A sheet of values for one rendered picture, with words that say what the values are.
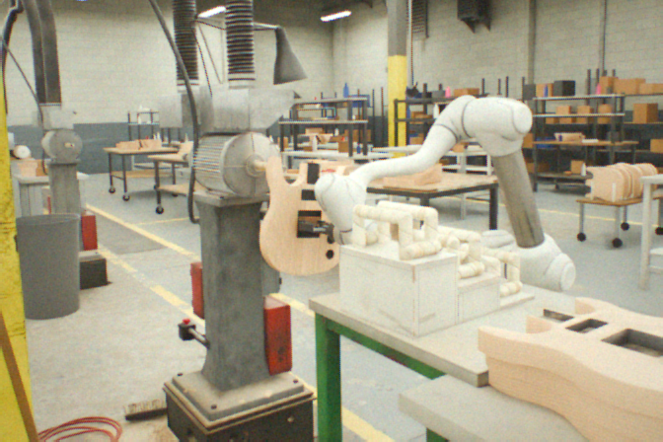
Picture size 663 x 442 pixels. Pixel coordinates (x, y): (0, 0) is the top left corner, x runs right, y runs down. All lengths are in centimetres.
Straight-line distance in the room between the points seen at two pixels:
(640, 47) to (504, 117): 1191
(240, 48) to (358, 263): 100
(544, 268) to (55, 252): 357
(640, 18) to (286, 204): 1224
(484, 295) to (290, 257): 81
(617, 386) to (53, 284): 428
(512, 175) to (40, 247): 358
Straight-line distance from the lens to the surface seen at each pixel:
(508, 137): 198
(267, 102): 205
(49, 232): 477
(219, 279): 253
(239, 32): 220
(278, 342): 271
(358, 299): 152
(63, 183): 562
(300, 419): 276
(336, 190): 173
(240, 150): 232
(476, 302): 153
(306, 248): 214
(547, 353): 112
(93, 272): 563
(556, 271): 223
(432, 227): 142
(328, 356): 171
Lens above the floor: 143
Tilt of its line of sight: 7 degrees down
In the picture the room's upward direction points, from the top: 1 degrees counter-clockwise
